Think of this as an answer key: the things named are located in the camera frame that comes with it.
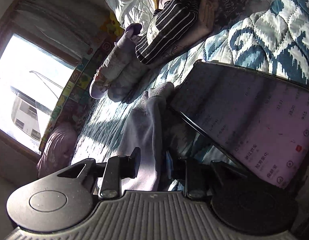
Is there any blue white quilted bedspread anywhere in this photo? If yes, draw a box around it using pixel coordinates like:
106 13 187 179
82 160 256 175
71 0 309 164

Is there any yellow plush toy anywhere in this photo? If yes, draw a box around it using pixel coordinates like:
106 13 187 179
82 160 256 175
106 11 125 37

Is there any white quilted duvet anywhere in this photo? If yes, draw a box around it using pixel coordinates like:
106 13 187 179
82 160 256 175
106 0 155 34

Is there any colourful alphabet foam bumper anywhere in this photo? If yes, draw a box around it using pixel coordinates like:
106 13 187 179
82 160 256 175
39 31 118 153

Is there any window with curtains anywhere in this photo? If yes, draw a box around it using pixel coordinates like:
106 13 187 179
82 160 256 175
0 0 107 154

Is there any black white striped folded shirt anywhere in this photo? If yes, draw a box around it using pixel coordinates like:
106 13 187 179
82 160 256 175
135 0 201 64

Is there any folded floral lilac garment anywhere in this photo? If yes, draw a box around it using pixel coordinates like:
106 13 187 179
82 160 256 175
89 23 149 102

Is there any mauve pillow by window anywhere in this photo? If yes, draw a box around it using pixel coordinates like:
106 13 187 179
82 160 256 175
36 122 77 179

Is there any black smartphone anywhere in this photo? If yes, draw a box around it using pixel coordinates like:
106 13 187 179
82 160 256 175
170 60 309 189

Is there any beige and lilac sweatshirt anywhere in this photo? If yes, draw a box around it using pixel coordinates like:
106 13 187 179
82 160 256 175
116 82 174 191

